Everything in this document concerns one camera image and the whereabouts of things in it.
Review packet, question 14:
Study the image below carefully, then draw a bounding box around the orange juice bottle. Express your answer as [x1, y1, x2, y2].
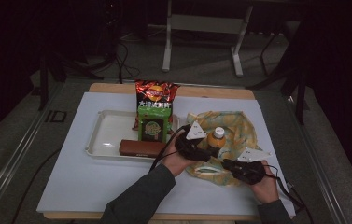
[206, 126, 227, 157]

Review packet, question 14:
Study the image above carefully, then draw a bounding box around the white table mat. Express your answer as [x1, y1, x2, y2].
[36, 91, 297, 217]

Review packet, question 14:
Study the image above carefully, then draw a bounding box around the orange print cloth bag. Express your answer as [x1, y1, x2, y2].
[185, 110, 264, 188]

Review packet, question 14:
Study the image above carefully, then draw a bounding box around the dark metal chair frame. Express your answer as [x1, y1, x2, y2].
[246, 21, 310, 125]

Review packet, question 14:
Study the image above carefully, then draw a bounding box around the red black chips packet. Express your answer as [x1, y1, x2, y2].
[133, 79, 181, 131]

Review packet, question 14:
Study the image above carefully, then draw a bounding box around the brown snack bar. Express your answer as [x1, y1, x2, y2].
[119, 139, 168, 159]

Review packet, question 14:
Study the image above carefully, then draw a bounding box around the green snack packet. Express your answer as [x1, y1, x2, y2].
[137, 106, 169, 144]

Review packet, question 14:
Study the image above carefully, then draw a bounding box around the black floor cable bundle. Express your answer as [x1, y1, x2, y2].
[114, 40, 142, 85]

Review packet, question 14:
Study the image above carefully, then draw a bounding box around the person's left hand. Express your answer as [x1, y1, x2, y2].
[161, 138, 198, 177]

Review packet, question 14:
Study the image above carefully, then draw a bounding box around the aluminium floor rail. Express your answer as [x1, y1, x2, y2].
[285, 96, 349, 224]
[0, 80, 69, 224]

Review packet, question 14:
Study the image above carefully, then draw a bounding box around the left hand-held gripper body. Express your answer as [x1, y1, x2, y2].
[175, 120, 208, 162]

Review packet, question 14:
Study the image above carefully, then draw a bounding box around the long black floor cable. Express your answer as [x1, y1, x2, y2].
[10, 147, 63, 224]

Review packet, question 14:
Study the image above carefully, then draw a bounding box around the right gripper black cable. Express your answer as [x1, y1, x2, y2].
[262, 163, 315, 224]

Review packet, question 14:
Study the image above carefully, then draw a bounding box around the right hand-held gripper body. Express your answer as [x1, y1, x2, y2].
[229, 147, 273, 186]

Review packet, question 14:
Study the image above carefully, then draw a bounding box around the person's right hand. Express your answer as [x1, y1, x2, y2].
[250, 160, 280, 205]

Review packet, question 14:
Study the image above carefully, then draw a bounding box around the black tripod stand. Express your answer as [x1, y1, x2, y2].
[37, 0, 125, 111]

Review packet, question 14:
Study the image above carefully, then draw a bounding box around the white metal stand frame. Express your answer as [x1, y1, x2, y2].
[162, 0, 254, 77]

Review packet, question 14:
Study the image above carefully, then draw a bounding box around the white plastic tray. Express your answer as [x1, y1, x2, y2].
[85, 109, 181, 162]

